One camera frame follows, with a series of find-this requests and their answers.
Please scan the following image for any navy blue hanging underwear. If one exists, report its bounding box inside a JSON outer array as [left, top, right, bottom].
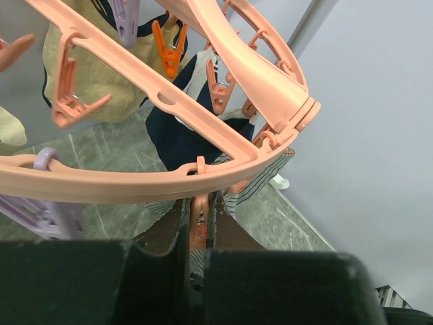
[[145, 47, 256, 175]]

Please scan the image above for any pink round clip hanger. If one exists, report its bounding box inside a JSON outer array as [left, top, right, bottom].
[[1, 1, 321, 204]]

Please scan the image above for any beige hanging garment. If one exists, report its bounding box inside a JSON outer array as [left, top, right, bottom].
[[42, 0, 183, 123]]

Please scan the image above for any silver clothes rack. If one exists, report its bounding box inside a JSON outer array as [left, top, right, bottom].
[[269, 0, 339, 192]]

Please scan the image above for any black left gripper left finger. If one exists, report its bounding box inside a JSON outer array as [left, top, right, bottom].
[[1, 202, 188, 324]]

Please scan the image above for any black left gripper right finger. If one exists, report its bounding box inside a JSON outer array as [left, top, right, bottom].
[[203, 194, 386, 324]]

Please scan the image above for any grey striped boxer underwear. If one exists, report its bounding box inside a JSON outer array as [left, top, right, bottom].
[[143, 147, 297, 280]]

